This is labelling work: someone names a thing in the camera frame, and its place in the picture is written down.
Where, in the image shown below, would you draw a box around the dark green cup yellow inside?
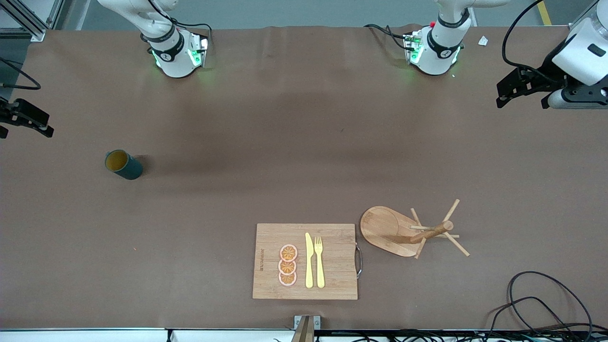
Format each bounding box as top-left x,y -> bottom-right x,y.
105,150 -> 143,181

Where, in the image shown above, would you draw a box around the wooden cup rack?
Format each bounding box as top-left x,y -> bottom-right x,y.
360,199 -> 470,259

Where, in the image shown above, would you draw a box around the bamboo cutting board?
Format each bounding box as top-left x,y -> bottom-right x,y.
252,223 -> 363,300

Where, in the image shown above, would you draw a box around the yellow plastic fork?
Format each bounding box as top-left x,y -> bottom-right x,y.
314,236 -> 325,289

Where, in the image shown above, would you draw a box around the yellow plastic knife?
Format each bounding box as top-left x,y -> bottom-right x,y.
305,232 -> 314,289

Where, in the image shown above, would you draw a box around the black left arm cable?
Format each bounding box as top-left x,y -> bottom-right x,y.
503,0 -> 551,73

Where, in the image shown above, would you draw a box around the black left base cable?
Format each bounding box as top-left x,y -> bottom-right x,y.
364,23 -> 409,50

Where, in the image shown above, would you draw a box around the black loose cable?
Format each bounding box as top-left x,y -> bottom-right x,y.
508,271 -> 594,340
487,297 -> 573,342

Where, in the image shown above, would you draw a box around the metal camera stand bracket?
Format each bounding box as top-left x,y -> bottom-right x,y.
291,315 -> 321,342

